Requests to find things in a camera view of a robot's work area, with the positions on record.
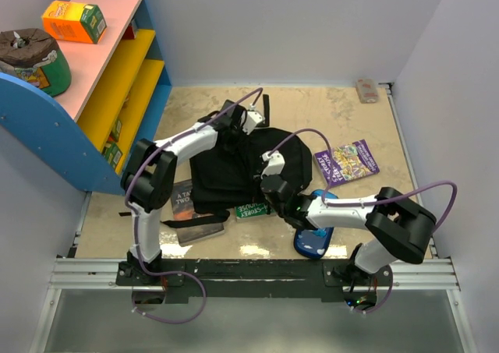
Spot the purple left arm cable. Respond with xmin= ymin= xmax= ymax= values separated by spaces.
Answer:
xmin=123 ymin=86 xmax=208 ymax=323

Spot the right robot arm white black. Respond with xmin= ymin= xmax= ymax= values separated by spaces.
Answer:
xmin=260 ymin=175 xmax=437 ymax=285

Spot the dark tale book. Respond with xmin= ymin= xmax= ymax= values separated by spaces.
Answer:
xmin=164 ymin=179 xmax=229 ymax=246

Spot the green treehouse book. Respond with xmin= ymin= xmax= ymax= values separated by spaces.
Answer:
xmin=235 ymin=203 xmax=276 ymax=222

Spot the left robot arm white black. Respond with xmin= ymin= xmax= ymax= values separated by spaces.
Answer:
xmin=119 ymin=101 xmax=249 ymax=284

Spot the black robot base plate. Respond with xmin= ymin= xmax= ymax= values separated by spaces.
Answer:
xmin=115 ymin=259 xmax=393 ymax=306

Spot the aluminium rail frame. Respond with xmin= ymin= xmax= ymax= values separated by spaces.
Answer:
xmin=29 ymin=82 xmax=479 ymax=353

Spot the blue shelf unit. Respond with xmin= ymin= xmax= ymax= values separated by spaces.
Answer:
xmin=1 ymin=0 xmax=172 ymax=195

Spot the purple colourful book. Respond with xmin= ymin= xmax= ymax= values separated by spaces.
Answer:
xmin=313 ymin=139 xmax=380 ymax=187

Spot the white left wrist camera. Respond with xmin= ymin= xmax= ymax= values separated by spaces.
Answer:
xmin=241 ymin=111 xmax=264 ymax=134

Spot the green box on shelf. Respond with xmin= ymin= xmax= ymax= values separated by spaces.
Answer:
xmin=102 ymin=142 xmax=122 ymax=170
xmin=109 ymin=118 xmax=122 ymax=142

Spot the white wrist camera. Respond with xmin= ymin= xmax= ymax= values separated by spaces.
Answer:
xmin=241 ymin=111 xmax=264 ymax=134
xmin=260 ymin=150 xmax=285 ymax=178

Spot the blue shark pencil case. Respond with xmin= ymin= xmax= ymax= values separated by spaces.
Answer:
xmin=293 ymin=189 xmax=337 ymax=259

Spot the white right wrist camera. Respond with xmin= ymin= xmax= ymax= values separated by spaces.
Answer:
xmin=260 ymin=150 xmax=285 ymax=178

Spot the beige pink eraser box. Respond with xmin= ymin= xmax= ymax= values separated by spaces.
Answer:
xmin=356 ymin=78 xmax=379 ymax=104

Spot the orange green crayon box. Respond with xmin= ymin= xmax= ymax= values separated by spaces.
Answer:
xmin=41 ymin=0 xmax=107 ymax=44

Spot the brown green toy stump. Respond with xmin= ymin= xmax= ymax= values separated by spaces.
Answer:
xmin=1 ymin=28 xmax=72 ymax=97

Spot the black student backpack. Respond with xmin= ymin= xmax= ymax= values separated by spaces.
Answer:
xmin=119 ymin=94 xmax=313 ymax=229

